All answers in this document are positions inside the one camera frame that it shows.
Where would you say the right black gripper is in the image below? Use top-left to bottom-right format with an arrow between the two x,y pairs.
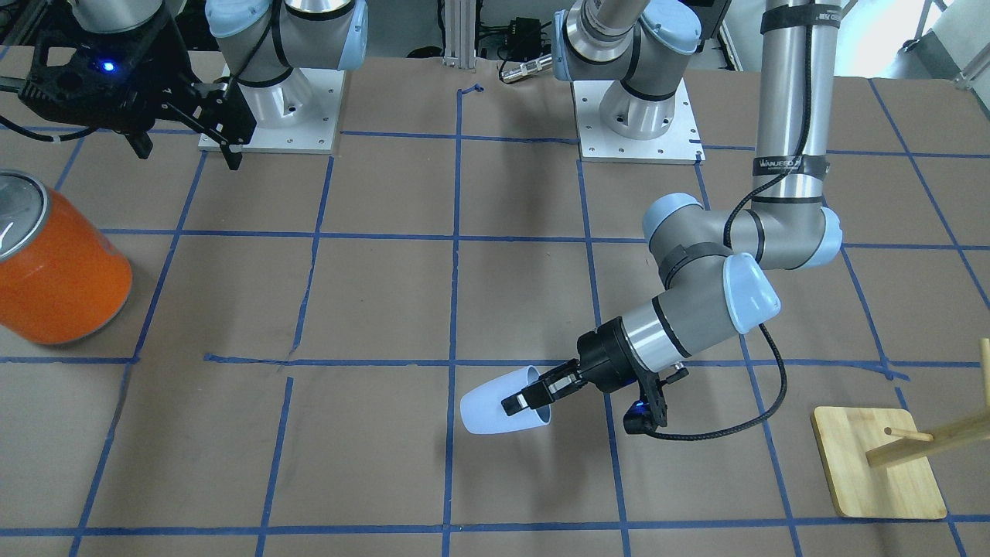
17,15 -> 257,172

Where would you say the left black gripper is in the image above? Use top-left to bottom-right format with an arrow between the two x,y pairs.
501,317 -> 643,416

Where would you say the light blue plastic cup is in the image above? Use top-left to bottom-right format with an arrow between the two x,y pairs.
460,366 -> 551,435

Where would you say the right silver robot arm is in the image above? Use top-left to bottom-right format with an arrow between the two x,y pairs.
2,1 -> 368,170

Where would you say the wooden cup rack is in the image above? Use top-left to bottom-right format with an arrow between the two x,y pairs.
811,337 -> 990,520

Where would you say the orange cylindrical can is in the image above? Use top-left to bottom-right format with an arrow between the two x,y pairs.
1,169 -> 134,345

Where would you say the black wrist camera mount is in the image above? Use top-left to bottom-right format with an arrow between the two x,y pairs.
623,362 -> 688,441

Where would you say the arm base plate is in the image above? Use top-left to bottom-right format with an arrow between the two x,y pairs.
232,68 -> 348,155
572,78 -> 705,165

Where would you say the aluminium frame post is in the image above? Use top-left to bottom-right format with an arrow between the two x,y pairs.
439,0 -> 478,73

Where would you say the silver cable connector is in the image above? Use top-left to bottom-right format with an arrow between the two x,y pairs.
499,54 -> 554,84

